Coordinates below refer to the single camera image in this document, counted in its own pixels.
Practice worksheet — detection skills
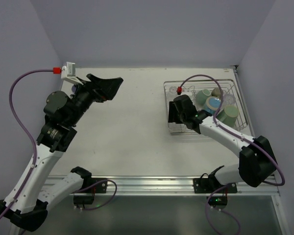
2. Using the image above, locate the clear plastic cup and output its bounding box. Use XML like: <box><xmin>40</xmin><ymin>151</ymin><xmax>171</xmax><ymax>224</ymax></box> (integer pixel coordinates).
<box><xmin>223</xmin><ymin>94</ymin><xmax>236</xmax><ymax>106</ymax></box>
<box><xmin>169</xmin><ymin>86</ymin><xmax>177</xmax><ymax>95</ymax></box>

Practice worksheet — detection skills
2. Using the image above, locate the purple plastic cup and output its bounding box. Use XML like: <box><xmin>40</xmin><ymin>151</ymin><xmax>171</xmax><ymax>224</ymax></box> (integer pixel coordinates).
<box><xmin>71</xmin><ymin>85</ymin><xmax>78</xmax><ymax>94</ymax></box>

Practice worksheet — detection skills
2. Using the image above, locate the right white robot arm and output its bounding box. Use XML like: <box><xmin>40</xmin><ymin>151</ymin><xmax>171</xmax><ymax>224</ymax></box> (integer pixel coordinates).
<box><xmin>168</xmin><ymin>95</ymin><xmax>277</xmax><ymax>190</ymax></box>

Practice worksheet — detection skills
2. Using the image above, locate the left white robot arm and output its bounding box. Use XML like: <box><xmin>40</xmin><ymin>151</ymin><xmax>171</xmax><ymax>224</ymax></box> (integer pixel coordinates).
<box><xmin>0</xmin><ymin>74</ymin><xmax>123</xmax><ymax>235</ymax></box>

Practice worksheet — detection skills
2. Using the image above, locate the small mint green cup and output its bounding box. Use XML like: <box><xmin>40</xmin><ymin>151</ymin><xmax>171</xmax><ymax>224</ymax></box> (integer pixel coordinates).
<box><xmin>196</xmin><ymin>89</ymin><xmax>211</xmax><ymax>106</ymax></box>

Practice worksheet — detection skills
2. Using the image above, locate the blue cup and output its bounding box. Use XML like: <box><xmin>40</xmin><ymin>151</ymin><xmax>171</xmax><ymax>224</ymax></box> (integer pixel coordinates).
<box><xmin>202</xmin><ymin>96</ymin><xmax>221</xmax><ymax>115</ymax></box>

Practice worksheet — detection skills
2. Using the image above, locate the beige cup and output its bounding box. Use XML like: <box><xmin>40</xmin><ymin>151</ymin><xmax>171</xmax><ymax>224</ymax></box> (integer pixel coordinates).
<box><xmin>211</xmin><ymin>87</ymin><xmax>222</xmax><ymax>99</ymax></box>

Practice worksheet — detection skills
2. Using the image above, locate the large green cup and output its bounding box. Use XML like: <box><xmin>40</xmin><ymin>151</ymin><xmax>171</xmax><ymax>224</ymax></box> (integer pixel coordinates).
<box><xmin>217</xmin><ymin>105</ymin><xmax>239</xmax><ymax>128</ymax></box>

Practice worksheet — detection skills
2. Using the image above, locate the right black controller box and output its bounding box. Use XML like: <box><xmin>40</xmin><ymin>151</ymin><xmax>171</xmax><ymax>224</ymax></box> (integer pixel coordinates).
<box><xmin>207</xmin><ymin>196</ymin><xmax>228</xmax><ymax>210</ymax></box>

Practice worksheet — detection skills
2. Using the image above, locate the black controller box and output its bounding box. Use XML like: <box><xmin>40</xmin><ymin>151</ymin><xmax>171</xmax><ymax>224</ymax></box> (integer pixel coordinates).
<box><xmin>73</xmin><ymin>195</ymin><xmax>95</xmax><ymax>209</ymax></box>
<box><xmin>207</xmin><ymin>196</ymin><xmax>228</xmax><ymax>210</ymax></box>

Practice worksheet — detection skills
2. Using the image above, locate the left black controller box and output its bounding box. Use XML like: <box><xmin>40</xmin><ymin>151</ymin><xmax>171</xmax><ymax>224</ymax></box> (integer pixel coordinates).
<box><xmin>73</xmin><ymin>195</ymin><xmax>95</xmax><ymax>209</ymax></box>

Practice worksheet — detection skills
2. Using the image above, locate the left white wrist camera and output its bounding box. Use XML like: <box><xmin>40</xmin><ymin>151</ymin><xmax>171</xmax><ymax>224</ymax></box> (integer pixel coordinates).
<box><xmin>61</xmin><ymin>62</ymin><xmax>80</xmax><ymax>85</ymax></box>

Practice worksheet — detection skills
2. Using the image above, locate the metal wire dish rack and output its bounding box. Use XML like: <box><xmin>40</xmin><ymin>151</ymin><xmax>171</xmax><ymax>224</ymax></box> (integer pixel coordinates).
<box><xmin>164</xmin><ymin>79</ymin><xmax>251</xmax><ymax>135</ymax></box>

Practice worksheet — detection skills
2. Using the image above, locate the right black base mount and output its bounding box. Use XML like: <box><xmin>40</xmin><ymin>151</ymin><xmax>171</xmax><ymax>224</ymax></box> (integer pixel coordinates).
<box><xmin>192</xmin><ymin>172</ymin><xmax>238</xmax><ymax>194</ymax></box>

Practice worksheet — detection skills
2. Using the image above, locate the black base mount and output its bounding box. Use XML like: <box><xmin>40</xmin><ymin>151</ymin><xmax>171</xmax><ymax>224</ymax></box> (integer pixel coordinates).
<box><xmin>82</xmin><ymin>177</ymin><xmax>107</xmax><ymax>194</ymax></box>
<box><xmin>192</xmin><ymin>172</ymin><xmax>238</xmax><ymax>194</ymax></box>

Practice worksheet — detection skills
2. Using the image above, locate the aluminium mounting rail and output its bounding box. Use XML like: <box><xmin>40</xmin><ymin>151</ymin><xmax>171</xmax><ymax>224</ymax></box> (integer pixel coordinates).
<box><xmin>44</xmin><ymin>175</ymin><xmax>280</xmax><ymax>196</ymax></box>

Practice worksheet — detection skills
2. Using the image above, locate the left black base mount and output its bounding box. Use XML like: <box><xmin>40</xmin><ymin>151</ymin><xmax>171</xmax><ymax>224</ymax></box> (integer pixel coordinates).
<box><xmin>82</xmin><ymin>177</ymin><xmax>107</xmax><ymax>194</ymax></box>

